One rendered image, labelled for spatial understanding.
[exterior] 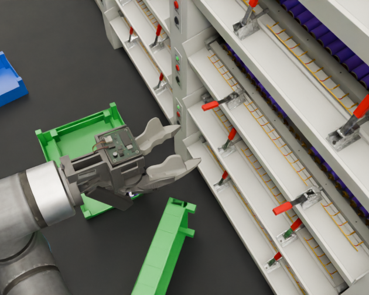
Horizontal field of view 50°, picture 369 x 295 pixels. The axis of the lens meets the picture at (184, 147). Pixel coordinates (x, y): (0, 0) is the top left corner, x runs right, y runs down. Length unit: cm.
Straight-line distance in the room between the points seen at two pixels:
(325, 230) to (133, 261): 69
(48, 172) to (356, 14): 44
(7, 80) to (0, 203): 126
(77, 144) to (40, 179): 81
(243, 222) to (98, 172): 64
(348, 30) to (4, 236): 52
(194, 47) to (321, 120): 44
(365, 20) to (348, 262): 42
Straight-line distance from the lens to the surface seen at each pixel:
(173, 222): 111
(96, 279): 129
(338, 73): 66
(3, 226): 61
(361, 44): 51
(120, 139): 61
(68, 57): 185
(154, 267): 107
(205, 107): 84
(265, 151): 82
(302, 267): 94
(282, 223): 96
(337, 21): 53
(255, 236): 115
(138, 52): 157
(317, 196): 77
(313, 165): 78
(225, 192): 120
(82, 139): 141
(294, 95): 66
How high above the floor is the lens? 121
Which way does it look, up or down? 56 degrees down
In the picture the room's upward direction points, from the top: straight up
